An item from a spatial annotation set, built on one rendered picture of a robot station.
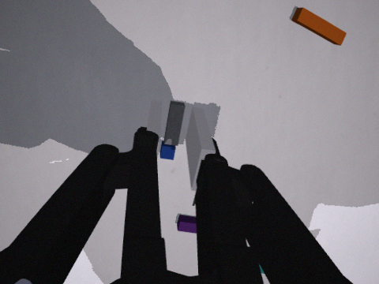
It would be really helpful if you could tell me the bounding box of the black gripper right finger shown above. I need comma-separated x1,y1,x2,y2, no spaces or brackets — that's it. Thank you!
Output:
186,106,353,284

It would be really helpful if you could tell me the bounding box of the small blue cube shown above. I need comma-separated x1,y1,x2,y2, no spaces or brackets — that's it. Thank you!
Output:
160,141,176,160

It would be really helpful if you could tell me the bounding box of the purple rod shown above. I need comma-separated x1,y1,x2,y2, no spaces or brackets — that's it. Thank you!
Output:
177,215,197,234

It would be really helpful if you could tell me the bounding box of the grey rod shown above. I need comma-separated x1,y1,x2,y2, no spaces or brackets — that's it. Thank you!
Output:
164,101,185,146

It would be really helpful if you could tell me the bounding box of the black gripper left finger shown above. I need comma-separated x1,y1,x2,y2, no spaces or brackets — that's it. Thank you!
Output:
0,100,168,284

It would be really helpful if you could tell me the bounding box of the orange rod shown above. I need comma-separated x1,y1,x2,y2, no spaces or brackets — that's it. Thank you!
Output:
292,7,347,46

